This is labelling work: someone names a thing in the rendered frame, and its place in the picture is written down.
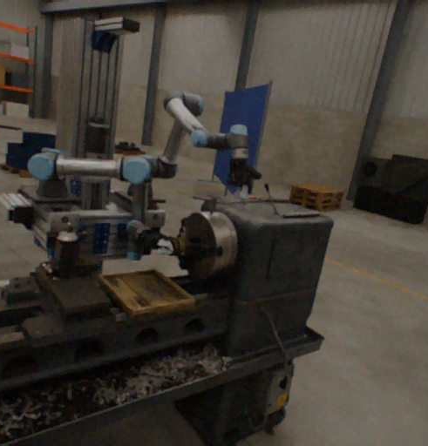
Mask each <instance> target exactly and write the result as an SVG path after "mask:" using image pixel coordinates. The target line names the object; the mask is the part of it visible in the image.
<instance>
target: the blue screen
mask: <svg viewBox="0 0 428 446"><path fill-rule="evenodd" d="M273 81H274V80H269V81H268V84H262V85H257V87H252V88H247V89H245V87H242V90H239V91H231V92H228V91H226V94H225V99H224V105H223V112H222V118H221V122H220V128H219V134H228V133H230V130H231V127H232V126H233V125H245V126H246V127H247V135H248V162H246V163H247V165H249V166H251V167H252V168H253V169H255V170H257V166H258V160H259V155H260V150H261V145H262V136H263V131H264V126H265V121H266V116H267V110H268V101H269V96H271V92H272V85H273ZM230 159H232V150H228V151H225V152H217V151H216V152H215V158H214V169H213V174H212V181H208V179H197V181H204V182H211V183H217V184H223V185H224V186H225V187H226V188H225V193H224V196H227V193H228V190H229V191H230V192H231V193H232V194H233V195H234V193H235V192H236V186H232V185H229V184H228V173H230V169H229V160H230ZM214 175H215V176H216V177H217V178H218V179H219V180H220V182H214Z"/></svg>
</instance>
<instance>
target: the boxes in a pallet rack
mask: <svg viewBox="0 0 428 446"><path fill-rule="evenodd" d="M4 54H6V55H11V56H16V57H24V58H28V56H29V48H26V46H21V45H17V44H4ZM0 85H8V86H11V87H13V88H19V89H25V90H29V76H26V75H22V74H17V73H16V72H11V71H6V72H5V73H4V64H3V62H0ZM0 114H2V115H6V116H12V117H20V118H28V117H29V106H28V105H21V104H14V103H7V102H1V104H0Z"/></svg>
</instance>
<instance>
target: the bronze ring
mask: <svg viewBox="0 0 428 446"><path fill-rule="evenodd" d="M169 241H170V243H172V245H173V253H170V254H168V256H175V257H177V256H180V257H184V256H185V255H186V253H187V244H190V242H189V240H185V239H184V238H183V237H179V238H174V239H171V240H169Z"/></svg>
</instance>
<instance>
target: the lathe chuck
mask: <svg viewBox="0 0 428 446"><path fill-rule="evenodd" d="M208 213H210V212H193V213H191V217H192V220H193V223H194V230H195V234H196V236H198V237H199V239H197V240H192V241H189V242H190V243H203V244H207V245H209V246H212V247H219V246H220V247H221V256H220V257H218V256H214V255H212V256H204V255H201V254H199V255H195V256H194V259H193V261H192V264H191V267H190V268H189V270H187V273H188V274H190V275H191V276H192V277H194V278H195V279H206V278H213V277H218V276H220V275H222V274H224V273H225V272H226V271H227V269H228V265H229V263H230V261H231V257H232V238H231V233H230V230H229V227H228V224H227V222H226V221H225V220H224V219H223V218H222V217H221V216H220V215H218V213H215V212H213V215H214V216H210V215H208ZM216 272H219V273H218V274H216V275H214V273H216Z"/></svg>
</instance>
